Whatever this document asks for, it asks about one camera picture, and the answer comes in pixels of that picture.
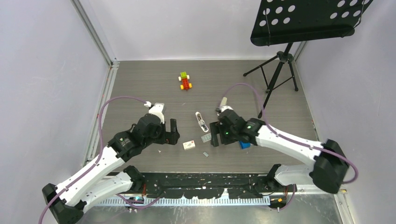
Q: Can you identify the white staple box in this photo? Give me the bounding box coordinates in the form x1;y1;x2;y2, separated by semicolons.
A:
183;140;196;150

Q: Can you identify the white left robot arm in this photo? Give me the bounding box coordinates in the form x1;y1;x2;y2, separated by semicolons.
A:
42;113;180;224

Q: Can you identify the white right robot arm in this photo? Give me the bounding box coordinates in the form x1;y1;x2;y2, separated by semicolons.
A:
209;106;350;194

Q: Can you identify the blue green white brick block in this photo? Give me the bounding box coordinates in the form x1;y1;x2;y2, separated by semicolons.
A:
239;141;251;149

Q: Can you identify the red green toy brick car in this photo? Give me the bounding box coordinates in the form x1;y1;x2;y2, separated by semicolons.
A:
178;72;192;91

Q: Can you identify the black music stand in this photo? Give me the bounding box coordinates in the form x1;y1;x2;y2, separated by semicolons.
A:
242;0;374;119

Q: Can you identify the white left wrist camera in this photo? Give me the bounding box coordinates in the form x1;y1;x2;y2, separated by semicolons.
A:
144;101;165;124

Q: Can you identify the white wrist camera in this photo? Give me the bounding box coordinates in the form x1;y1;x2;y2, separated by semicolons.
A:
144;101;165;124
215;105;233;114

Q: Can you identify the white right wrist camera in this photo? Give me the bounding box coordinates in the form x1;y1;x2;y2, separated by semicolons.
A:
215;105;233;114

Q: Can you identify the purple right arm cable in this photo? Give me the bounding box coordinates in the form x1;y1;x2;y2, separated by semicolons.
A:
216;83;360;211

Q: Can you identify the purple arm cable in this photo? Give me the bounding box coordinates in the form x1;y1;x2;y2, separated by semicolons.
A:
38;96;162;224
216;83;360;211

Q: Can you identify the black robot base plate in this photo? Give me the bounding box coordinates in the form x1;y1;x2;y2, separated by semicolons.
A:
113;165;297;200

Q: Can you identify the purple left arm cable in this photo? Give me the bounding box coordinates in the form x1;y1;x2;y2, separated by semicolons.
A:
38;96;162;224

